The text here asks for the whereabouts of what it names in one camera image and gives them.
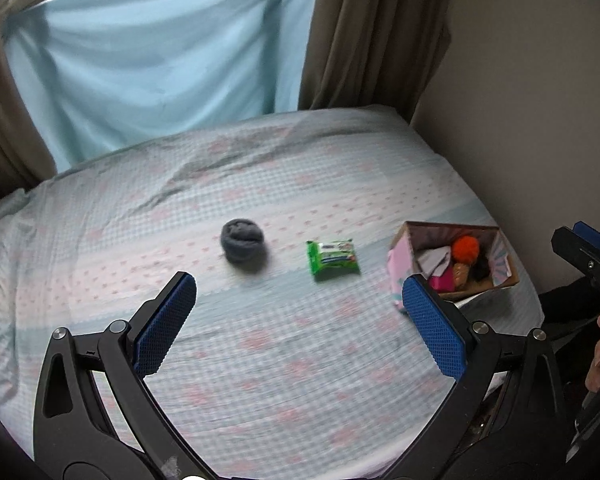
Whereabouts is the brown plush toy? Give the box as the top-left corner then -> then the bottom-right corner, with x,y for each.
452,261 -> 474,289

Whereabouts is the light blue hanging cloth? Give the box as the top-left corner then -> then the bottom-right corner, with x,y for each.
2,0 -> 322,173

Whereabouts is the grey sock ball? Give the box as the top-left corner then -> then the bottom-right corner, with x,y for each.
220,218 -> 267,266

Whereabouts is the narrow brown curtain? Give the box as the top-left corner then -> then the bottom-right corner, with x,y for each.
0,7 -> 57,196

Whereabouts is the pink pouch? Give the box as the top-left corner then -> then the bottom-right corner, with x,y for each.
428,267 -> 456,292

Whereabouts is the wide brown curtain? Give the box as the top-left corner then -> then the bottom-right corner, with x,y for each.
297,0 -> 454,124

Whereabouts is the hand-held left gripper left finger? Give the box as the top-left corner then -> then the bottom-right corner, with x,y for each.
32,271 -> 216,480

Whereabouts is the person's right hand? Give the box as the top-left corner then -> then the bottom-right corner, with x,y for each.
584,312 -> 600,394

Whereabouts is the bed with checkered sheet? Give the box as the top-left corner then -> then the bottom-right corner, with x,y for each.
0,104 -> 547,480

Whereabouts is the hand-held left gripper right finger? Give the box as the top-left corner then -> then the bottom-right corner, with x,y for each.
401,274 -> 567,480

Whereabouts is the cardboard box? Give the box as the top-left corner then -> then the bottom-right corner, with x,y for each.
387,221 -> 520,314

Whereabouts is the orange pompom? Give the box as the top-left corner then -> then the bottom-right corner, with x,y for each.
452,236 -> 481,264

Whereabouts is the white cloth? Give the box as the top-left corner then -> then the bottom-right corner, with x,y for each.
417,246 -> 454,277

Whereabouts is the green wipes packet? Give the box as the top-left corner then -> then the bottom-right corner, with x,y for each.
306,239 -> 361,282

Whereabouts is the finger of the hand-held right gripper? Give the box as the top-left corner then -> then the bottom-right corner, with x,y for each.
573,220 -> 600,261
552,226 -> 600,286

